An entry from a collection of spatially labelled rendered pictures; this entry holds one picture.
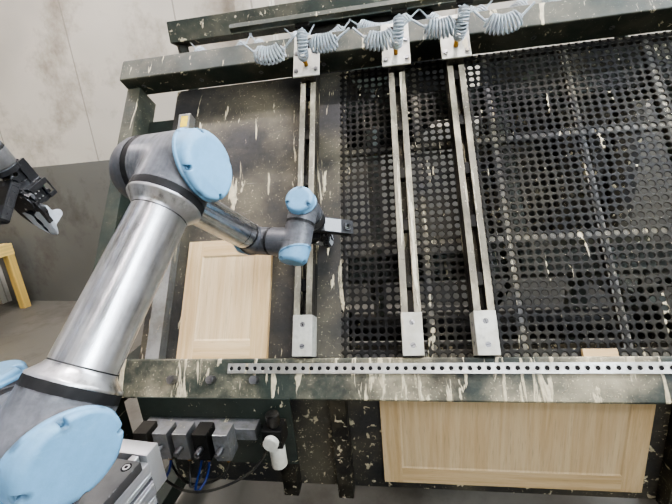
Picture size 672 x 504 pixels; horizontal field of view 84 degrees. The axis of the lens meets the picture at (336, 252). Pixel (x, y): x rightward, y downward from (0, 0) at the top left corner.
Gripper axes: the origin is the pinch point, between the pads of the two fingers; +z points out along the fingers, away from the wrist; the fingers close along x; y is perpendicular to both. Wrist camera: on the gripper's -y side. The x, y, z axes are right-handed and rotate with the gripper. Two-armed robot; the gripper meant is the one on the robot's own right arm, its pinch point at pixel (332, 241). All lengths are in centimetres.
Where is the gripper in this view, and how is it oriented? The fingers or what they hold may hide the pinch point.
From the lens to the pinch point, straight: 126.8
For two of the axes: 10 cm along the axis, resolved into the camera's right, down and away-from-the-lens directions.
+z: 1.7, 2.9, 9.4
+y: -9.9, 0.5, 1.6
